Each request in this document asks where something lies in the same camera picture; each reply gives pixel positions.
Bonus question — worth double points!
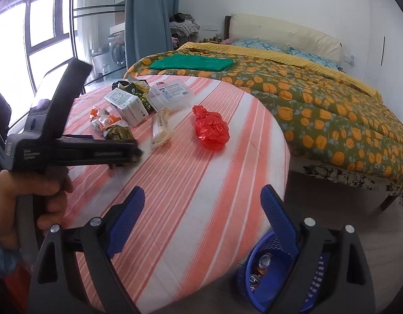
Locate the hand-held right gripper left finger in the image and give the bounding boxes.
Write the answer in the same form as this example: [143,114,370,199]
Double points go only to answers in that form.
[29,186,146,314]

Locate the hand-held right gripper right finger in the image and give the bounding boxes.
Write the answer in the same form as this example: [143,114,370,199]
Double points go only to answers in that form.
[260,185,375,314]

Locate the dark green snack packet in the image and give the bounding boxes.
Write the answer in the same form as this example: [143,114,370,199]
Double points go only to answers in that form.
[140,94,157,114]
[123,78,150,97]
[105,126,134,142]

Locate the orange white snack wrapper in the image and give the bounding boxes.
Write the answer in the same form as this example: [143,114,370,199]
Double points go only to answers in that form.
[89,105,122,137]

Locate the white carton box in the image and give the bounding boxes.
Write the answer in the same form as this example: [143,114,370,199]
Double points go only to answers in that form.
[104,89,153,127]

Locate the long cream snack wrapper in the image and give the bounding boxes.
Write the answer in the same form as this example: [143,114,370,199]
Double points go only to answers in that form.
[151,108,172,149]

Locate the blue plastic basket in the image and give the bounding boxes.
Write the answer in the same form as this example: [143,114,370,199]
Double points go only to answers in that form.
[236,231,331,313]

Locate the clear plastic box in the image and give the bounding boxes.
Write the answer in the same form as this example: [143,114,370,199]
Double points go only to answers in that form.
[148,83,196,111]

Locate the red plastic bag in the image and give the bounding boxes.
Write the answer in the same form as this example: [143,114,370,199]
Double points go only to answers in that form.
[192,105,230,151]

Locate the person's left hand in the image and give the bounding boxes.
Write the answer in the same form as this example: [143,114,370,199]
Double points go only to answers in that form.
[0,168,74,252]

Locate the dark cloth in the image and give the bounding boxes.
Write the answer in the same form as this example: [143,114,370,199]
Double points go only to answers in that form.
[0,87,13,171]

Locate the orange white striped tablecloth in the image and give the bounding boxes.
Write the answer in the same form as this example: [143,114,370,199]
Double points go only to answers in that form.
[59,75,292,314]

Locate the grey metal bucket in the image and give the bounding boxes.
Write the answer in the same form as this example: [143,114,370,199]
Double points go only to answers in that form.
[90,47,111,76]

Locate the black white floral bed skirt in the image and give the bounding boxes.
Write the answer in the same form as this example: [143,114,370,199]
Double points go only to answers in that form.
[303,164,402,201]

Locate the grey washing machine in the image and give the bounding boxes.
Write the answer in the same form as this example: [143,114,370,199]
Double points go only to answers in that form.
[108,33,127,70]

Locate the black framed glass door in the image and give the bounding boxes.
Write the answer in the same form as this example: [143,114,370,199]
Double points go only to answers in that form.
[68,0,127,96]

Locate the black framed window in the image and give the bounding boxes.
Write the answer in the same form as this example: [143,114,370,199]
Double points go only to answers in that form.
[0,0,78,128]

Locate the orange floral green quilt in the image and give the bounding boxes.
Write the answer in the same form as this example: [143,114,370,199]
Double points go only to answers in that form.
[124,47,403,187]

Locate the green folded cloth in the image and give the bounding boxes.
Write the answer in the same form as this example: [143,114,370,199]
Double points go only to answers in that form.
[150,55,234,72]

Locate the blue curtain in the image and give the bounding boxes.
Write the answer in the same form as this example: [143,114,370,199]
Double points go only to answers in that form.
[124,0,182,71]

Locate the pile of clothes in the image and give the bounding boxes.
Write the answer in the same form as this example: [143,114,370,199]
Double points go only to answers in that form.
[169,12,201,45]

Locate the small bottles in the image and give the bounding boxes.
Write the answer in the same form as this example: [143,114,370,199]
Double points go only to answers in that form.
[201,33,225,44]

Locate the yellow blanket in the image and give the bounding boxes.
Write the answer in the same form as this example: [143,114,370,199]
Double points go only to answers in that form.
[178,41,383,102]

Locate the blue floral pillow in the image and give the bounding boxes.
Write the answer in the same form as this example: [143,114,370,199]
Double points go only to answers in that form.
[231,38,288,53]
[288,47,340,69]

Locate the cream padded headboard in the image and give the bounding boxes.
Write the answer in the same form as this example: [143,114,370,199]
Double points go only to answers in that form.
[229,14,343,62]

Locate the white wardrobe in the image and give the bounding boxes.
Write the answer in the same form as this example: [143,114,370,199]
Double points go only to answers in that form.
[368,0,403,72]

